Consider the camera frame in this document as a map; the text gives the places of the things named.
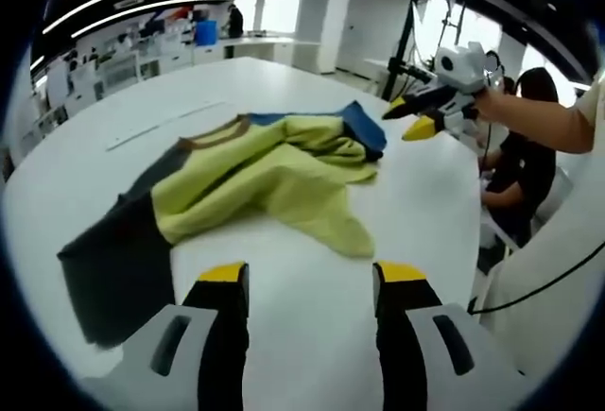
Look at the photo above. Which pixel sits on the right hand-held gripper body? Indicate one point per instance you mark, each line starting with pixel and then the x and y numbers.
pixel 463 71

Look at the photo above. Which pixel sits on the white long counter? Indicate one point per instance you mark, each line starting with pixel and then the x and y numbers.
pixel 260 47

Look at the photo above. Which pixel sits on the black camera stand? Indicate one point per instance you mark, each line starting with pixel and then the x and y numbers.
pixel 399 52

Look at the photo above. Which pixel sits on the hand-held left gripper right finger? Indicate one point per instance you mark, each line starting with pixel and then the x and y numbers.
pixel 463 368

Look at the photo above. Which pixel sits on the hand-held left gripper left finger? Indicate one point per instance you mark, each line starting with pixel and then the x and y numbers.
pixel 142 368

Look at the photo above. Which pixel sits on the row of white lab cabinets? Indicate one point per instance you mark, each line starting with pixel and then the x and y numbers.
pixel 118 71

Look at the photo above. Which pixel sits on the person's white printed shirt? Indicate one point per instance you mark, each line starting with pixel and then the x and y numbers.
pixel 562 335

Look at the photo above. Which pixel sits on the blue bin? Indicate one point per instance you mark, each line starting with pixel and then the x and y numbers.
pixel 206 34

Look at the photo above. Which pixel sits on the yellow blue grey garment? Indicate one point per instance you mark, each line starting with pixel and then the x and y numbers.
pixel 264 179

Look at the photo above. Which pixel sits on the person's right hand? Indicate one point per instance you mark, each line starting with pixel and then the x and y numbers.
pixel 489 105

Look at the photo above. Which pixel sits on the white square pillar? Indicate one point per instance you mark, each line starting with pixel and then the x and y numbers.
pixel 323 19

